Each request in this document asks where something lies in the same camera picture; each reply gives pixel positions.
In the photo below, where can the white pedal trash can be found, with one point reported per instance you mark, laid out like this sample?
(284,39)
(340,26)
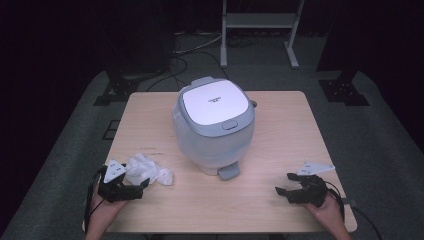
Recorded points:
(215,106)

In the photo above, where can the black stand base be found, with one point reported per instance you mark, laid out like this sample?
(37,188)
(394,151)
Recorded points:
(116,91)
(343,91)

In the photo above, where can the translucent plastic bin liner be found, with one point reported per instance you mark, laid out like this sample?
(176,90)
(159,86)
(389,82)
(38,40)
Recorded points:
(213,148)

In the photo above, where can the person's left hand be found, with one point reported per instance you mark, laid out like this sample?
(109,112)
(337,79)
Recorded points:
(103,208)

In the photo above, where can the white metal stand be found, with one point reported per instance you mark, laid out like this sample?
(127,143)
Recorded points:
(260,20)

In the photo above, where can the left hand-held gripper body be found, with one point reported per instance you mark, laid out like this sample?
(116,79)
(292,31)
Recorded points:
(111,190)

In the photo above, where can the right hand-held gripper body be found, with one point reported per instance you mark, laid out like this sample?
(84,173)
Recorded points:
(311,191)

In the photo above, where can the white tissue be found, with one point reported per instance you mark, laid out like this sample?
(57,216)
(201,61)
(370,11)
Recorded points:
(145,168)

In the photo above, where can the person's right hand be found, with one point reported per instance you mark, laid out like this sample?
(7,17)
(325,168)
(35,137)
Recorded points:
(328,211)

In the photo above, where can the dark floor outlet plate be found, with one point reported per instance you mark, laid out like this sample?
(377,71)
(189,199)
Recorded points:
(111,130)

